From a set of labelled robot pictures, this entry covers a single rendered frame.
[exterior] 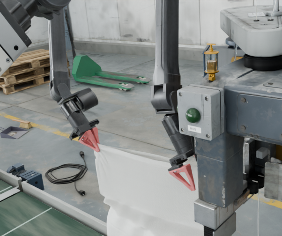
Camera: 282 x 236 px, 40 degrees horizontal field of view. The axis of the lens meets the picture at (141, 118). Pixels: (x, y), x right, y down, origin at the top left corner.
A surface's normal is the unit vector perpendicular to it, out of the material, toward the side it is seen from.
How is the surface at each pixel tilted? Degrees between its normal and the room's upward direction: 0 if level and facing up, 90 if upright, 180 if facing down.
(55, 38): 62
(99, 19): 90
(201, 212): 90
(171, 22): 75
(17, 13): 80
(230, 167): 90
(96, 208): 0
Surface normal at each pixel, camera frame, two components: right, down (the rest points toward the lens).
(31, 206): -0.09, -0.93
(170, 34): 0.55, -0.03
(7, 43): 0.74, 0.17
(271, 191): -0.45, 0.35
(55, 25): 0.36, -0.20
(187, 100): -0.66, 0.31
